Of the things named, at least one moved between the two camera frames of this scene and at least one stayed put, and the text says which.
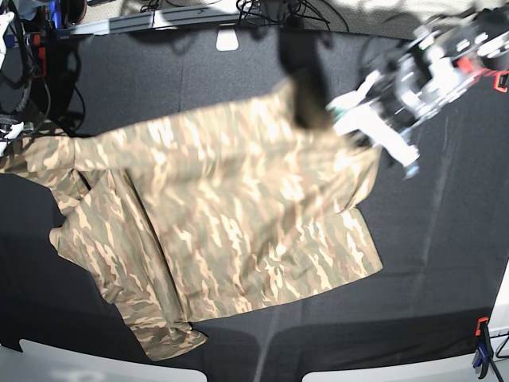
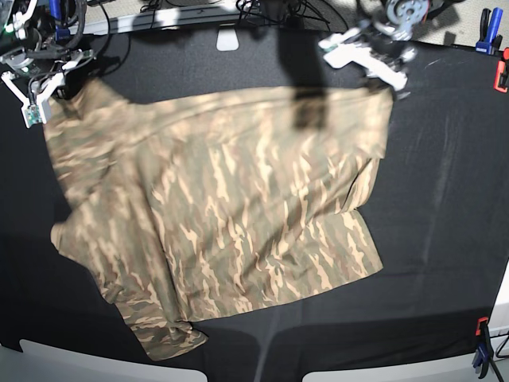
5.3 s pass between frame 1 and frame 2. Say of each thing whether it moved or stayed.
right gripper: moved
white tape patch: stayed
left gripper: moved
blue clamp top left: stayed
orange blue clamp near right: stayed
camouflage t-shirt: stayed
